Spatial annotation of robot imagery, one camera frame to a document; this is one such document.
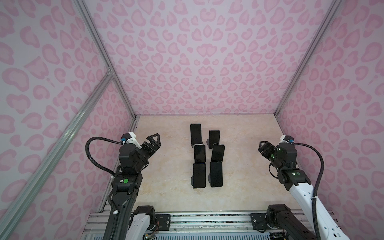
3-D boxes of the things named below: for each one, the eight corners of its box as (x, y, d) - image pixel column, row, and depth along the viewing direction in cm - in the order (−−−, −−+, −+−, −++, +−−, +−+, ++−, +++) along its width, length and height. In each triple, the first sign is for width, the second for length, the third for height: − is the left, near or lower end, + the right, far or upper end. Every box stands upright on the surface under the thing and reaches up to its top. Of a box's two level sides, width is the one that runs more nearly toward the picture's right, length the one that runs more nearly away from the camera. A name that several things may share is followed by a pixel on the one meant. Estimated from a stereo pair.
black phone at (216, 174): (210, 187, 86) (211, 180, 78) (209, 169, 93) (210, 161, 85) (221, 187, 86) (224, 180, 78) (219, 169, 93) (222, 161, 85)
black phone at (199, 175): (193, 189, 85) (192, 181, 76) (193, 171, 92) (193, 162, 83) (205, 189, 85) (206, 181, 76) (204, 171, 92) (205, 162, 83)
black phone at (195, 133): (190, 147, 103) (189, 134, 91) (191, 137, 108) (190, 123, 97) (201, 147, 103) (202, 134, 91) (201, 137, 108) (201, 123, 97)
